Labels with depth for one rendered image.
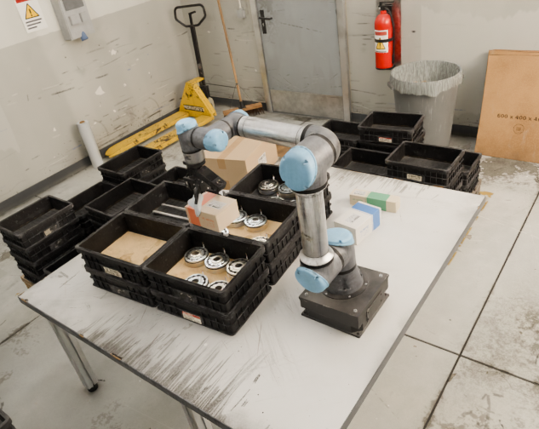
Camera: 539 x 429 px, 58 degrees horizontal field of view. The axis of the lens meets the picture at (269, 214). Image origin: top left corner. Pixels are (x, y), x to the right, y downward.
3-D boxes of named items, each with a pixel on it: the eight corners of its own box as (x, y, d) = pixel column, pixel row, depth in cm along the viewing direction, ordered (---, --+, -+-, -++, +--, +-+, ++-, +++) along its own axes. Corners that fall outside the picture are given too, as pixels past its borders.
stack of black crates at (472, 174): (479, 181, 349) (483, 152, 337) (466, 203, 330) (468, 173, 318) (425, 172, 372) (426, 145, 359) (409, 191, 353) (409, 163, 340)
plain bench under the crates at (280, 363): (474, 302, 274) (485, 196, 236) (330, 584, 173) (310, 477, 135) (252, 232, 363) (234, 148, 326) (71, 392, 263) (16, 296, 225)
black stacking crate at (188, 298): (270, 268, 197) (266, 246, 191) (228, 318, 177) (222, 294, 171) (193, 248, 217) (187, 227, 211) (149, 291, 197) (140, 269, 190)
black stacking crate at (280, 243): (304, 227, 217) (301, 206, 211) (270, 268, 197) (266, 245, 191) (232, 213, 237) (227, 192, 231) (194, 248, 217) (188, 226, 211)
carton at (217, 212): (239, 215, 188) (236, 199, 184) (220, 232, 181) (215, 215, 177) (209, 207, 197) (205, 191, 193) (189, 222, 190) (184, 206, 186)
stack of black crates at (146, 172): (152, 193, 409) (136, 144, 385) (177, 200, 392) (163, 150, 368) (115, 218, 384) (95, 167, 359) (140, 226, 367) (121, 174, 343)
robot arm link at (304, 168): (345, 276, 173) (335, 135, 142) (323, 302, 163) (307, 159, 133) (316, 265, 179) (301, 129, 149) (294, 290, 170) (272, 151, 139)
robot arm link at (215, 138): (232, 122, 165) (209, 118, 171) (211, 135, 158) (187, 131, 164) (237, 142, 169) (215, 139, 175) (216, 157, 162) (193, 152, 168)
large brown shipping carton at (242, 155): (251, 191, 273) (244, 160, 262) (205, 188, 285) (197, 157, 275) (278, 158, 303) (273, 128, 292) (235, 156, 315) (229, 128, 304)
